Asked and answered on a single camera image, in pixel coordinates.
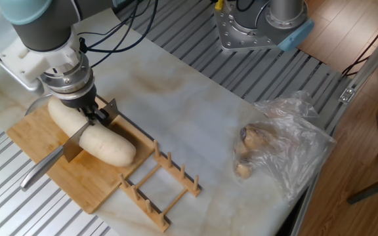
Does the aluminium frame post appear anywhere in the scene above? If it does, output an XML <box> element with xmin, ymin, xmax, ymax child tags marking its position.
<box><xmin>323</xmin><ymin>19</ymin><xmax>378</xmax><ymax>135</ymax></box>

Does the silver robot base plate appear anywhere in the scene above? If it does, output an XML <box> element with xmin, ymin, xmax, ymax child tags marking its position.
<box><xmin>213</xmin><ymin>1</ymin><xmax>287</xmax><ymax>52</ymax></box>

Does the brown mushroom with dark cap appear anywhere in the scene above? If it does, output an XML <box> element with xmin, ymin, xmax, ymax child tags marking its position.
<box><xmin>240</xmin><ymin>124</ymin><xmax>268</xmax><ymax>151</ymax></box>

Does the marble pattern table mat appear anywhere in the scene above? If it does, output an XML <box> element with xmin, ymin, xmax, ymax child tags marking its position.
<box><xmin>0</xmin><ymin>0</ymin><xmax>308</xmax><ymax>236</ymax></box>

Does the clear plastic bag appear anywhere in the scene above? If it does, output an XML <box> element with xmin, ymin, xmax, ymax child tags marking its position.
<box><xmin>233</xmin><ymin>90</ymin><xmax>338</xmax><ymax>204</ymax></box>

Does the thin black floor cable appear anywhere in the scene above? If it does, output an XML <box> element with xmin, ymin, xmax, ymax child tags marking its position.
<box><xmin>341</xmin><ymin>9</ymin><xmax>378</xmax><ymax>78</ymax></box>

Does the wooden peg rack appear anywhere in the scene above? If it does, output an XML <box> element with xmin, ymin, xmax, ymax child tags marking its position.
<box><xmin>118</xmin><ymin>139</ymin><xmax>202</xmax><ymax>233</ymax></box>

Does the pale brown mushroom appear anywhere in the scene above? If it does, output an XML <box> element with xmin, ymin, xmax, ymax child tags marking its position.
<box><xmin>234</xmin><ymin>162</ymin><xmax>253</xmax><ymax>180</ymax></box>

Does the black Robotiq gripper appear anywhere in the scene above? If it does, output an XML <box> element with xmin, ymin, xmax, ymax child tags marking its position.
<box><xmin>58</xmin><ymin>85</ymin><xmax>112</xmax><ymax>128</ymax></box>

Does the steel cleaver knife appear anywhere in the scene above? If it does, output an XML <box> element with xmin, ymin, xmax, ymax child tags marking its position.
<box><xmin>20</xmin><ymin>98</ymin><xmax>120</xmax><ymax>192</ymax></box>

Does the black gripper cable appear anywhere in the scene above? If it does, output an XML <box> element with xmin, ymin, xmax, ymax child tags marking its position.
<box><xmin>77</xmin><ymin>0</ymin><xmax>159</xmax><ymax>69</ymax></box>

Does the wooden cutting board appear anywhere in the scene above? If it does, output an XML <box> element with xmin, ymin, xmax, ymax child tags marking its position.
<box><xmin>7</xmin><ymin>96</ymin><xmax>156</xmax><ymax>214</ymax></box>

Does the black furniture leg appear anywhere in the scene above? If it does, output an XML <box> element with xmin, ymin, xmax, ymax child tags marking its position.
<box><xmin>346</xmin><ymin>170</ymin><xmax>378</xmax><ymax>206</ymax></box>

